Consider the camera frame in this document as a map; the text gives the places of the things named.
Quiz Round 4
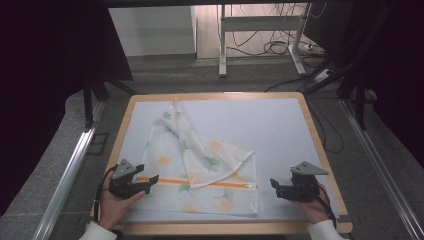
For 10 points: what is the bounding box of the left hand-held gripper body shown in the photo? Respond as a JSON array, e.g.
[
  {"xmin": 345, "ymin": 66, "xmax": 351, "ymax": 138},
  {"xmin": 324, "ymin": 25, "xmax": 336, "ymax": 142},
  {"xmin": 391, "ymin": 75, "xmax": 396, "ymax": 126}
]
[{"xmin": 108, "ymin": 158, "xmax": 148, "ymax": 200}]

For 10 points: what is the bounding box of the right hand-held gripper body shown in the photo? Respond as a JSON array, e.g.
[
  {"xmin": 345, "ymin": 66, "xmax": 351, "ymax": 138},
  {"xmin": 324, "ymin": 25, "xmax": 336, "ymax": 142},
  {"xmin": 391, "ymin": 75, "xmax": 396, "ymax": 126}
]
[{"xmin": 283, "ymin": 161, "xmax": 330, "ymax": 202}]

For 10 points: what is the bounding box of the white leaf-print pillowcase with zipper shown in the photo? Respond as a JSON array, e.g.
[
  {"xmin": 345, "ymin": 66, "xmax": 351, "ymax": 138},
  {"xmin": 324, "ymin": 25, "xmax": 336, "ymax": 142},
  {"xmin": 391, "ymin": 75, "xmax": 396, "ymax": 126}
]
[{"xmin": 128, "ymin": 99, "xmax": 260, "ymax": 217}]

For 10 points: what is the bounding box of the person's right hand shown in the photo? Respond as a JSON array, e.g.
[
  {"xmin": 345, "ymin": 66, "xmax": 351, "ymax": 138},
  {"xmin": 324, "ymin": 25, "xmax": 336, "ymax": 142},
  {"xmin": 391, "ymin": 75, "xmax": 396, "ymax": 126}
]
[{"xmin": 289, "ymin": 182, "xmax": 332, "ymax": 225}]

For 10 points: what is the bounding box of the person's left hand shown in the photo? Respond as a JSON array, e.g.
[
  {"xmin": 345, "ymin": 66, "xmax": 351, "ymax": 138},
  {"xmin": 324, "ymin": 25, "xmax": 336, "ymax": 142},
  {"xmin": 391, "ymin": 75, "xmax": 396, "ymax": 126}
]
[{"xmin": 98, "ymin": 173, "xmax": 146, "ymax": 232}]

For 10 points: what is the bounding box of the black floor grate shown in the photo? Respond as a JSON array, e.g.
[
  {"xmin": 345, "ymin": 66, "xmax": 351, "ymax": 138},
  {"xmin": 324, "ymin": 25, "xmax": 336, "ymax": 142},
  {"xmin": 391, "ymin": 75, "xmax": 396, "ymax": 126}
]
[{"xmin": 86, "ymin": 132, "xmax": 110, "ymax": 156}]

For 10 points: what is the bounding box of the black metal stand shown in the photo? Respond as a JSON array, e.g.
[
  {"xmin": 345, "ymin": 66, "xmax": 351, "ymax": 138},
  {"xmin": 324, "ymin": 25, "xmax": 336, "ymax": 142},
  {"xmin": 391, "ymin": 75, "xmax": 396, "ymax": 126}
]
[
  {"xmin": 303, "ymin": 6, "xmax": 396, "ymax": 132},
  {"xmin": 82, "ymin": 74, "xmax": 142, "ymax": 132}
]

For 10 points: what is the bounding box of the white power adapter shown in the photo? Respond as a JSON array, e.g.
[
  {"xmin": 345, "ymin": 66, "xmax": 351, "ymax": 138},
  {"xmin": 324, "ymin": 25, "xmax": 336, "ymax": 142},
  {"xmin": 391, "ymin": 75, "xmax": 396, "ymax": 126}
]
[{"xmin": 312, "ymin": 68, "xmax": 335, "ymax": 84}]

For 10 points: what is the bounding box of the dark curtain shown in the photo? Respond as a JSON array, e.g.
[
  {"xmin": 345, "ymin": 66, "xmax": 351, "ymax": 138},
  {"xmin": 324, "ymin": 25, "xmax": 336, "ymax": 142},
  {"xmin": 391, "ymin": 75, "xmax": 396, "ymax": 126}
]
[
  {"xmin": 0, "ymin": 0, "xmax": 134, "ymax": 216},
  {"xmin": 304, "ymin": 0, "xmax": 424, "ymax": 169}
]

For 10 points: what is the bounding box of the white power strip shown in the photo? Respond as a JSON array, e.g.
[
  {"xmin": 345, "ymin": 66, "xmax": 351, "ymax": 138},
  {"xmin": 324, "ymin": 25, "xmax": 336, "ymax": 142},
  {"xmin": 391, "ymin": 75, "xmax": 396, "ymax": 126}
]
[{"xmin": 297, "ymin": 42, "xmax": 326, "ymax": 56}]

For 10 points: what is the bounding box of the white cabinet panel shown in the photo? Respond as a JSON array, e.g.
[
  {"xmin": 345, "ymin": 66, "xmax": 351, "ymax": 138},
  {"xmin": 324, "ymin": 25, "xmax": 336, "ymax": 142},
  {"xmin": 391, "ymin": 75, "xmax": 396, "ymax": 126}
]
[{"xmin": 107, "ymin": 5, "xmax": 198, "ymax": 58}]

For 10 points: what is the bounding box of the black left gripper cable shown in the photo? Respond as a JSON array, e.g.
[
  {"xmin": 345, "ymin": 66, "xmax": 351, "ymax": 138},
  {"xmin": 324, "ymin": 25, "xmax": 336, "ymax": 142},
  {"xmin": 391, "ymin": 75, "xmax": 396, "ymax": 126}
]
[{"xmin": 93, "ymin": 164, "xmax": 118, "ymax": 223}]

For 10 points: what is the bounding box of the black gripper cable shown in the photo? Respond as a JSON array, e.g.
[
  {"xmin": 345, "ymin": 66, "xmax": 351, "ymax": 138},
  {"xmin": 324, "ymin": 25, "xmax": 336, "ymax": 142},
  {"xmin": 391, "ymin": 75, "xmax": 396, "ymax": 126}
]
[
  {"xmin": 315, "ymin": 184, "xmax": 338, "ymax": 229},
  {"xmin": 93, "ymin": 164, "xmax": 118, "ymax": 223}
]

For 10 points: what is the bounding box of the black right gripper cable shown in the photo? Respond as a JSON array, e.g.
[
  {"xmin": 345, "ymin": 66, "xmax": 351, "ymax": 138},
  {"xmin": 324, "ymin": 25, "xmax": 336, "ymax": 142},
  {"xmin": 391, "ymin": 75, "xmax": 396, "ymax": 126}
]
[{"xmin": 315, "ymin": 184, "xmax": 338, "ymax": 229}]

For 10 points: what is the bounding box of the aluminium floor rail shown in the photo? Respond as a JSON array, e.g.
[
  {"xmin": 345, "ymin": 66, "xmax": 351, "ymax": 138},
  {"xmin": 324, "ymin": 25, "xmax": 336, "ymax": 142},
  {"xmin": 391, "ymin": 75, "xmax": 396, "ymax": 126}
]
[
  {"xmin": 339, "ymin": 98, "xmax": 424, "ymax": 240},
  {"xmin": 31, "ymin": 99, "xmax": 107, "ymax": 240}
]

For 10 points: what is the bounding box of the thin black floor cable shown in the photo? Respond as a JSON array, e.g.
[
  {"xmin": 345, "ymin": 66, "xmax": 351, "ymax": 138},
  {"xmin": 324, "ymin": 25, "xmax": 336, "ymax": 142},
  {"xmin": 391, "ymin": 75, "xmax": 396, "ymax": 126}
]
[{"xmin": 305, "ymin": 95, "xmax": 345, "ymax": 155}]

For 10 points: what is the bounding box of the tangle of black floor cables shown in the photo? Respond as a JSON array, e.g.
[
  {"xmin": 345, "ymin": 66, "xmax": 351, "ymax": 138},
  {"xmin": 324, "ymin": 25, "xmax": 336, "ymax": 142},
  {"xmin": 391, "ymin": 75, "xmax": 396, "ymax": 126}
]
[{"xmin": 225, "ymin": 3, "xmax": 328, "ymax": 58}]

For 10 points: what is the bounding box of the white metal desk frame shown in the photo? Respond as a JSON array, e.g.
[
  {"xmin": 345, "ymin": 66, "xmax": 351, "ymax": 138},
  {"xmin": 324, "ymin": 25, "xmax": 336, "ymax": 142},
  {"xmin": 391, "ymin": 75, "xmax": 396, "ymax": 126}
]
[{"xmin": 217, "ymin": 3, "xmax": 308, "ymax": 78}]

